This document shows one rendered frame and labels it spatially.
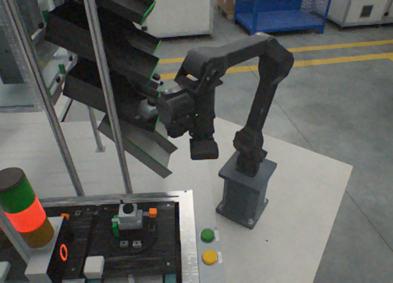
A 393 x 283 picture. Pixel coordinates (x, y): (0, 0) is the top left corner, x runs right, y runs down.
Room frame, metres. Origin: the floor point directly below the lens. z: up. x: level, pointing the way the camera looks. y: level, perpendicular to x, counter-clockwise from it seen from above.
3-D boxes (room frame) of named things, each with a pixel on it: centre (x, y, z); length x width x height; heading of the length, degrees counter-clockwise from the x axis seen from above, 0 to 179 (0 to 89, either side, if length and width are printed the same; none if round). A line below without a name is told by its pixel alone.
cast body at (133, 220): (0.51, 0.19, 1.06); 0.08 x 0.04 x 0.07; 94
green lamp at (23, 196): (0.31, 0.29, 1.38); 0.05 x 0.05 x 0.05
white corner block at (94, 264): (0.41, 0.27, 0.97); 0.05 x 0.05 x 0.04; 4
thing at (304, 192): (0.72, -0.13, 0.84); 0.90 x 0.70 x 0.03; 147
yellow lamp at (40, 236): (0.31, 0.29, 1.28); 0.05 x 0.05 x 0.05
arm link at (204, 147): (0.57, -0.01, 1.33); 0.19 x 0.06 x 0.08; 4
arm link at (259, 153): (0.69, -0.17, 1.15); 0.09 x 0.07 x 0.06; 38
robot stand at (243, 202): (0.70, -0.17, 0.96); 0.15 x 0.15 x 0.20; 57
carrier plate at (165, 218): (0.51, 0.18, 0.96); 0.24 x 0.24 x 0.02; 4
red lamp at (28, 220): (0.31, 0.29, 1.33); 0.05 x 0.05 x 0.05
